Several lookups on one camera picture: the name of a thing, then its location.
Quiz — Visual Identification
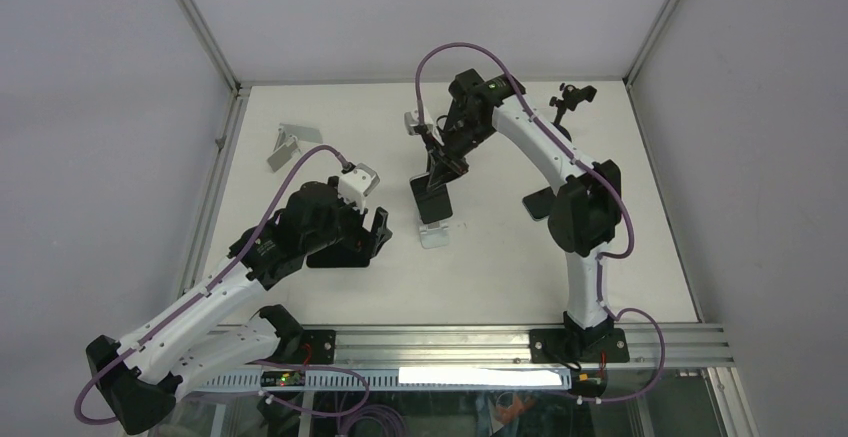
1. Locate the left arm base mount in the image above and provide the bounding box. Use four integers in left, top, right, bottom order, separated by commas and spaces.
259, 329, 337, 365

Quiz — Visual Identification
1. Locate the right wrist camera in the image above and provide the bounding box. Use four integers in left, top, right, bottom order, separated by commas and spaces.
403, 109, 436, 136

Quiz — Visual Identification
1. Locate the aluminium frame rail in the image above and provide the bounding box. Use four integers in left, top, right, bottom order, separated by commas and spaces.
305, 323, 736, 370

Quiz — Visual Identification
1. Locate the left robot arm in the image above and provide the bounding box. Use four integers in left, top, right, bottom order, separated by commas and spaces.
85, 170, 392, 435

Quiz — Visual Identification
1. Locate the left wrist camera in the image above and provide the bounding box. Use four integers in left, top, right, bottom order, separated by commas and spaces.
337, 163, 380, 214

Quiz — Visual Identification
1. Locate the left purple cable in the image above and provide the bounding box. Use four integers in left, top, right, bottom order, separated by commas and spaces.
72, 145, 409, 437

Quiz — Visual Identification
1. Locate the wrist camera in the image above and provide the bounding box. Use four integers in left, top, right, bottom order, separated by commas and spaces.
337, 163, 380, 214
403, 109, 436, 136

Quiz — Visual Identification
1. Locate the black phone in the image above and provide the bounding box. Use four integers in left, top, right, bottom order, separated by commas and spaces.
306, 243, 372, 269
410, 174, 453, 224
522, 187, 556, 222

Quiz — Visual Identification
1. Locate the white slotted cable duct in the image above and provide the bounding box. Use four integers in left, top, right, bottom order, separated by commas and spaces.
194, 367, 572, 394

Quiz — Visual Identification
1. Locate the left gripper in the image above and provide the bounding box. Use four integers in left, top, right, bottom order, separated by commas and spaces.
302, 187, 390, 257

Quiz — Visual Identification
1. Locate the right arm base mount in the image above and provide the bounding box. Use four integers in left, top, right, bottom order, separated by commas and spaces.
528, 328, 630, 364

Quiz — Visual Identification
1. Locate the white folding phone stand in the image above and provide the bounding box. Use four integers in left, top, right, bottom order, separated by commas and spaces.
418, 221, 450, 250

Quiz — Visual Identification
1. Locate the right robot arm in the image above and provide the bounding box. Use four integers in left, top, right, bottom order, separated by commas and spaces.
404, 69, 624, 362

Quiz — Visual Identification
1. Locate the purple cable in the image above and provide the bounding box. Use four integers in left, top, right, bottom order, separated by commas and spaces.
414, 41, 667, 405
72, 145, 409, 437

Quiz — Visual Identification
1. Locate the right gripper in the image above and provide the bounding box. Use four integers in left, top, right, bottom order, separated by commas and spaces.
422, 116, 497, 190

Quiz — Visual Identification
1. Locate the black tall clamp stand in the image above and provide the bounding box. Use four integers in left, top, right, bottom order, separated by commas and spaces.
549, 83, 597, 141

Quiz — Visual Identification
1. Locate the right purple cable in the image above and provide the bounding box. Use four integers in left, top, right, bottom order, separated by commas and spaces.
414, 41, 667, 405

